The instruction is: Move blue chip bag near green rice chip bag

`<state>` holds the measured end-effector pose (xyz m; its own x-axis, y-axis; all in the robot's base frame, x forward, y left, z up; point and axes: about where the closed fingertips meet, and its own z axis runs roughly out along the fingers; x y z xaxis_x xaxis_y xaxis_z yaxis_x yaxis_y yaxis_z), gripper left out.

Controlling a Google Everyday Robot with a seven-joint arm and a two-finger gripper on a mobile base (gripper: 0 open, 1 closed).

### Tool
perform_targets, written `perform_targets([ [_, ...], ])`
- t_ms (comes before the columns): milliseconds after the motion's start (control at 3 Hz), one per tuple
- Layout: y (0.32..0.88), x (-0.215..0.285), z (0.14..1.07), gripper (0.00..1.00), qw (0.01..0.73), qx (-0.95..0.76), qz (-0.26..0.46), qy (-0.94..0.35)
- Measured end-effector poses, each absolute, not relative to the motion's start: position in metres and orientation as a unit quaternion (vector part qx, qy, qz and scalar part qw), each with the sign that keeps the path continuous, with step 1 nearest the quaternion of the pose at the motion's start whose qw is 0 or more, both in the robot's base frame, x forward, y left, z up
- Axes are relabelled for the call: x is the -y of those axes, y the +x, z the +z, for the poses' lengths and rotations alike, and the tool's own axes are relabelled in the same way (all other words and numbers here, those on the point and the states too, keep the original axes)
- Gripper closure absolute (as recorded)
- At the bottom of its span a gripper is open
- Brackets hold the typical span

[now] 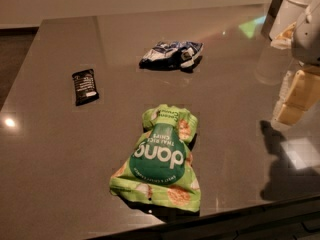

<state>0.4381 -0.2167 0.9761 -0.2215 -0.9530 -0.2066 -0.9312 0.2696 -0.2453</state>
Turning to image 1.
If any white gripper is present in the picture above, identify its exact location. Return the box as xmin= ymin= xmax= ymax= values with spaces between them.
xmin=271 ymin=0 xmax=320 ymax=126

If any green rice chip bag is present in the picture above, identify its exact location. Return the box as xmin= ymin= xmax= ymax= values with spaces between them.
xmin=109 ymin=104 xmax=201 ymax=213

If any black snack bar wrapper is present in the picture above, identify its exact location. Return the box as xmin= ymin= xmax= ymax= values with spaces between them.
xmin=72 ymin=69 xmax=99 ymax=106

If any blue chip bag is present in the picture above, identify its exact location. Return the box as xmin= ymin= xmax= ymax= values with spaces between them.
xmin=139 ymin=41 xmax=203 ymax=70

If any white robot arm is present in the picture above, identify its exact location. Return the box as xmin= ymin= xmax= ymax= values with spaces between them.
xmin=269 ymin=0 xmax=320 ymax=131

